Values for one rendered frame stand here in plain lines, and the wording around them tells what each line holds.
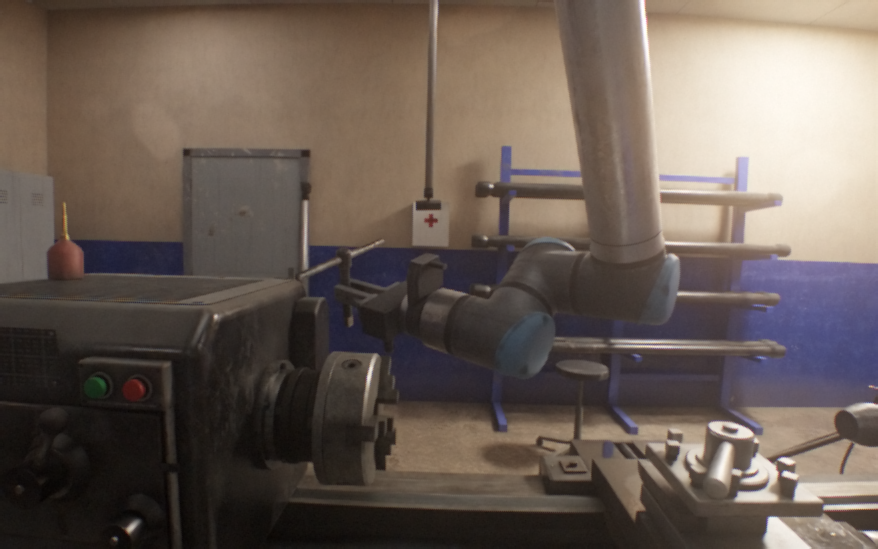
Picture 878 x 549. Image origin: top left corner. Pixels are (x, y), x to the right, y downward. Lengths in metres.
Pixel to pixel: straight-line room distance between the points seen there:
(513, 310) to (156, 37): 4.57
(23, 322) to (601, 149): 0.83
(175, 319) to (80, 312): 0.15
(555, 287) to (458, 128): 3.38
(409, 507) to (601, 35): 0.98
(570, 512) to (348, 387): 0.61
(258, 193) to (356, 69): 1.34
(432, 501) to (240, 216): 3.41
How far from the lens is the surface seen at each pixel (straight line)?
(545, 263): 0.64
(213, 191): 4.31
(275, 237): 4.07
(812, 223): 5.03
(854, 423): 1.22
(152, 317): 0.76
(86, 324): 0.81
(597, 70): 0.51
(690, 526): 0.74
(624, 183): 0.53
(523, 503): 1.16
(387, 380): 0.94
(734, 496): 0.71
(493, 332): 0.58
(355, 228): 3.92
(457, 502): 1.15
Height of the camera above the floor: 1.45
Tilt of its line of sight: 5 degrees down
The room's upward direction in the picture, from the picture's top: 2 degrees clockwise
